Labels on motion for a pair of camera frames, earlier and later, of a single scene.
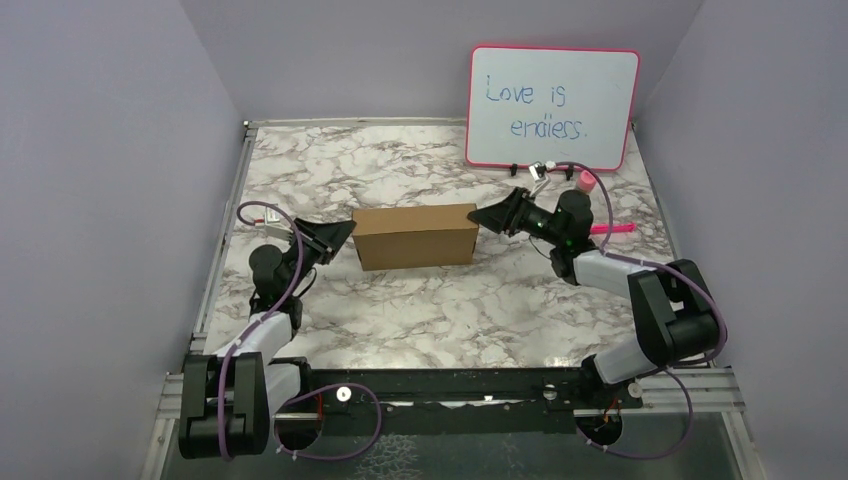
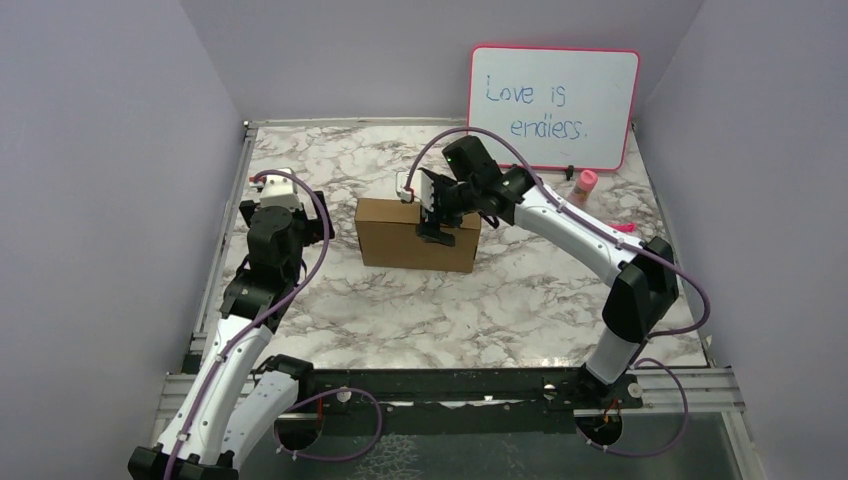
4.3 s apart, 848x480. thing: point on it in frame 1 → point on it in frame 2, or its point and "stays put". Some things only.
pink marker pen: (601, 229) stays put
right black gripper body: (537, 223) → (454, 201)
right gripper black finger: (503, 215) → (429, 229)
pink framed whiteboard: (557, 105) stays put
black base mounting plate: (443, 402) stays put
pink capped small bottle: (586, 182) stays put
